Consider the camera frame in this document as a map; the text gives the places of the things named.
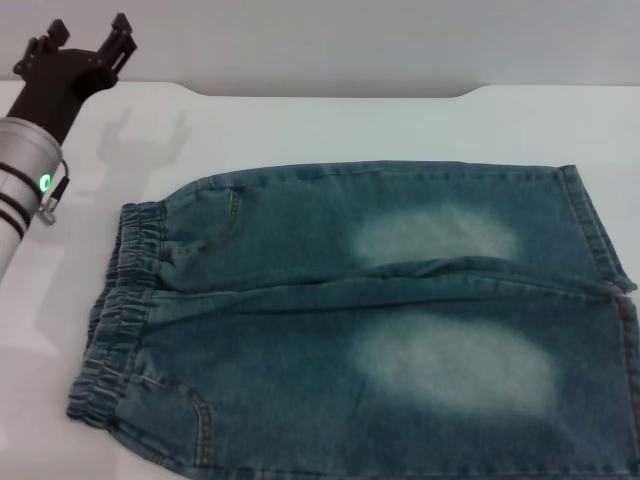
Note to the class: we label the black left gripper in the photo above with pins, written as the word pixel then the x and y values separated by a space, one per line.
pixel 55 85

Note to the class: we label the blue denim shorts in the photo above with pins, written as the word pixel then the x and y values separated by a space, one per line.
pixel 310 350

